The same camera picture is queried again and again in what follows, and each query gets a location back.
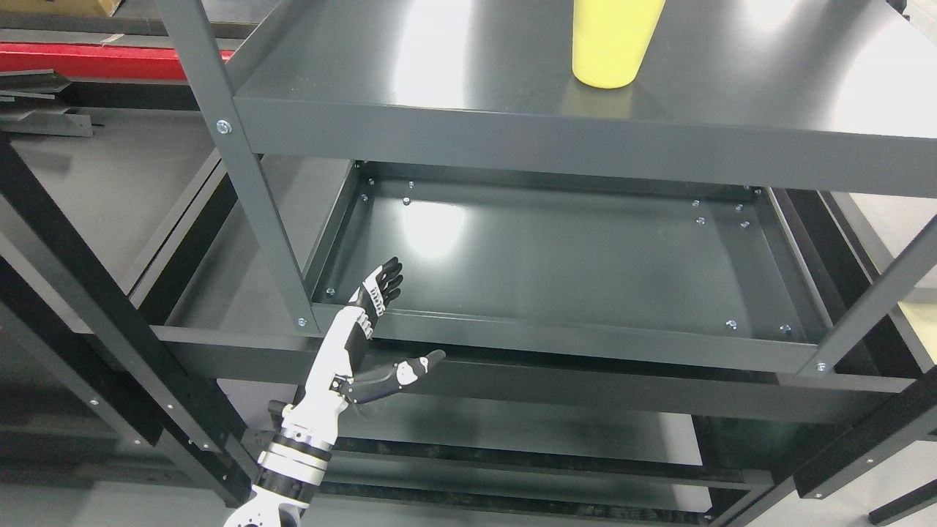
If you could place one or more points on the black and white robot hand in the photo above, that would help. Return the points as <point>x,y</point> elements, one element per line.
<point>336,381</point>

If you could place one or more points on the yellow plastic cup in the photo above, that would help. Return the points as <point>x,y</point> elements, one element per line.
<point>610,40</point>

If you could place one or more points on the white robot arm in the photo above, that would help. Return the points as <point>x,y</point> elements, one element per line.
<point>292,468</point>

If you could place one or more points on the black metal shelf rack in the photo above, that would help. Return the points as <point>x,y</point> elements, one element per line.
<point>112,198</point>

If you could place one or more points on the grey metal shelf unit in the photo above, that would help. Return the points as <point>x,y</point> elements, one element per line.
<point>673,245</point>

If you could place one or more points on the red metal beam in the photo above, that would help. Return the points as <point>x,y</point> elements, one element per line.
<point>88,61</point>

